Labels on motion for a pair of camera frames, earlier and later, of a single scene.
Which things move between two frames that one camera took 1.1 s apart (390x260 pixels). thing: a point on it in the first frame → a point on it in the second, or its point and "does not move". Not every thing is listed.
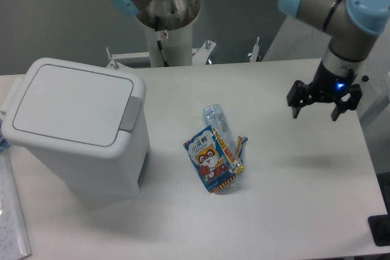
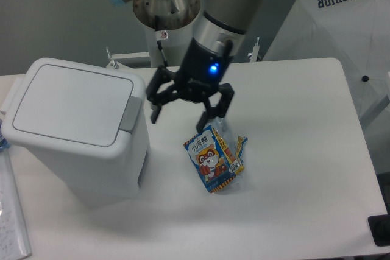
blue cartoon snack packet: (210, 161) does not move
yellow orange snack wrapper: (236, 163) does not move
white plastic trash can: (85, 126) does not move
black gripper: (328, 86) → (203, 68)
